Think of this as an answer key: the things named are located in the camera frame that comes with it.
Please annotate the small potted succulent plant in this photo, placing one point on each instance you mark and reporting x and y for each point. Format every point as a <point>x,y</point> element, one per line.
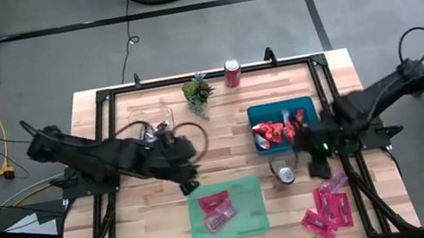
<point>196,91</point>

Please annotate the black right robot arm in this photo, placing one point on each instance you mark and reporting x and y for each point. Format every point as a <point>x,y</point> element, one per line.
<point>382,93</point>

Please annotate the clear plastic bin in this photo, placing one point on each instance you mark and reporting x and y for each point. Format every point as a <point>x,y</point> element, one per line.
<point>150,114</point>

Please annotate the black aluminium table frame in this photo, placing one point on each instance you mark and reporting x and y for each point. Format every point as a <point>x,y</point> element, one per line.
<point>208,75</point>

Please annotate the red Coca-Cola can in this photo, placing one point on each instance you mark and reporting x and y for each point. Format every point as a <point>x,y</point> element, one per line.
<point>285,176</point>

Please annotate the blue plastic bin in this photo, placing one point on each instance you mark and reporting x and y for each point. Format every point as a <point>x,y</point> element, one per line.
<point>267,111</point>

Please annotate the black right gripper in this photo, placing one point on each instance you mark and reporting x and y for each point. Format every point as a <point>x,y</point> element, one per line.
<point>320,137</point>

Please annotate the yellow power plug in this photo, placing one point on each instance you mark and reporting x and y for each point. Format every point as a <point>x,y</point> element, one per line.
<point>5,169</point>

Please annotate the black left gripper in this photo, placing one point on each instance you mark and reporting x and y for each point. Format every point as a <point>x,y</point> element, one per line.
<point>177,160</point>

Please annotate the brown Hershey's candy pack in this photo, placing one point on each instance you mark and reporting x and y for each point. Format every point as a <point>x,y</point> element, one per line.
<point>149,135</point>
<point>163,126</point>

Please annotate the green plastic bin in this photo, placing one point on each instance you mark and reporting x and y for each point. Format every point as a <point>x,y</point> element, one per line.
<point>251,217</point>

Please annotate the red soda can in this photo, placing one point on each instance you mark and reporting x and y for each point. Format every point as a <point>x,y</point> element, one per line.
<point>232,73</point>

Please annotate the black clamp hook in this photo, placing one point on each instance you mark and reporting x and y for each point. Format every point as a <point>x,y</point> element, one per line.
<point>137,80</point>
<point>269,56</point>

